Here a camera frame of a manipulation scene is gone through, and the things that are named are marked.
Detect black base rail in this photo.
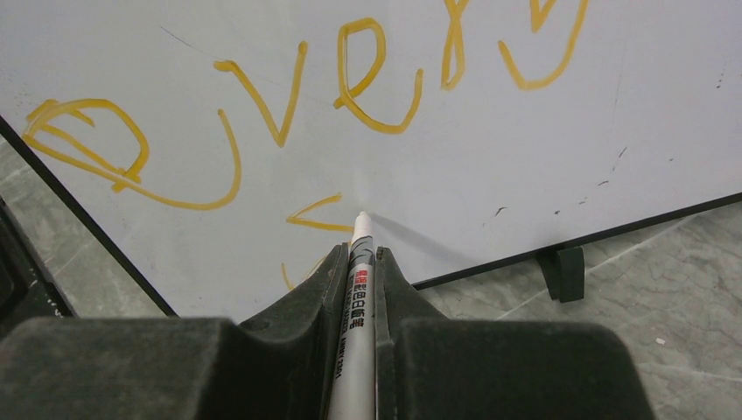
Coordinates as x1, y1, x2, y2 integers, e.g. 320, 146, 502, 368
1, 202, 76, 338

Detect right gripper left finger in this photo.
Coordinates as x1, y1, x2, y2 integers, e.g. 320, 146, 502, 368
1, 245, 348, 419

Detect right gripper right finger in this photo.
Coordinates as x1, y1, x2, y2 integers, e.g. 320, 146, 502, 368
375, 248, 655, 419

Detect yellow marker pen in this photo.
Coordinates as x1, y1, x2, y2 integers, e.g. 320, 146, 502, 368
327, 212, 376, 419

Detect black-framed whiteboard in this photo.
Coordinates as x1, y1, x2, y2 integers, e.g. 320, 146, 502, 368
1, 1, 741, 320

